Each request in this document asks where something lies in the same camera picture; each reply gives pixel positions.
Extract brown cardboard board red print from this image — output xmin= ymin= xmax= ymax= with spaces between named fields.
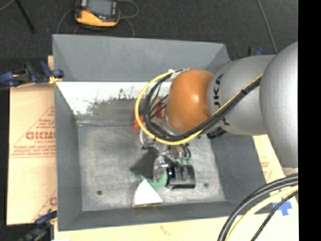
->
xmin=6 ymin=82 xmax=285 ymax=237

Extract grey metal bin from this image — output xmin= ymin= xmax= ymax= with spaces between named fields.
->
xmin=52 ymin=34 xmax=267 ymax=230

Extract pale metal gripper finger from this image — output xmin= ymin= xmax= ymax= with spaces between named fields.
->
xmin=152 ymin=168 xmax=168 ymax=183
xmin=153 ymin=156 xmax=170 ymax=169

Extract white wedge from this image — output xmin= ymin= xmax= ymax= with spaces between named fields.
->
xmin=132 ymin=179 xmax=164 ymax=208

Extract green cloth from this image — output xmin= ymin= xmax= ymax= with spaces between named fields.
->
xmin=139 ymin=170 xmax=169 ymax=191

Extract orange-red toy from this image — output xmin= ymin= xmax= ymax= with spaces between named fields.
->
xmin=132 ymin=103 xmax=167 ymax=131

